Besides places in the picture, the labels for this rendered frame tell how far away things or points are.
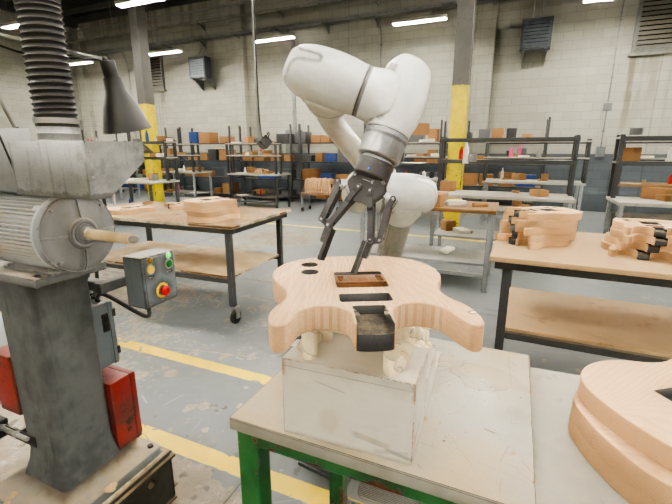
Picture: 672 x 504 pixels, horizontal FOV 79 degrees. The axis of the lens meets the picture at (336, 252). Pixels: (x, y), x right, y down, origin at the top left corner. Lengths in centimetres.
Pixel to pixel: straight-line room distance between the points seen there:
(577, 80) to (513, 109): 148
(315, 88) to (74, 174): 66
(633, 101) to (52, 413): 1187
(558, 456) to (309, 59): 93
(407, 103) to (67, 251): 111
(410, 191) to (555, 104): 1064
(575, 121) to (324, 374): 1135
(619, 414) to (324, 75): 84
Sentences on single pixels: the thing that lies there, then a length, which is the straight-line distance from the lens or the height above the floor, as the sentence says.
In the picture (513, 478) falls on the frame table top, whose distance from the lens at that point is 90.
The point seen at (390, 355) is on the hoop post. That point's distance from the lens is 77.
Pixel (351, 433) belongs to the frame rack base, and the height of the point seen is 97.
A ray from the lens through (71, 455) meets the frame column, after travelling 192.
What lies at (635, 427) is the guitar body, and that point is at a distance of 95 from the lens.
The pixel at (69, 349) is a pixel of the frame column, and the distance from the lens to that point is 176.
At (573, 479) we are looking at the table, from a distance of 99.
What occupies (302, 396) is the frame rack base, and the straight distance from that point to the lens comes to 87.
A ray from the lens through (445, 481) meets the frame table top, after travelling 86.
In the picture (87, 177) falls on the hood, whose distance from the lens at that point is 117.
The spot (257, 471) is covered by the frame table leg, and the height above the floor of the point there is 80.
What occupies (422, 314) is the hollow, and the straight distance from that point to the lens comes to 71.
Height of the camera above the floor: 151
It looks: 14 degrees down
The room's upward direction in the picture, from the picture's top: straight up
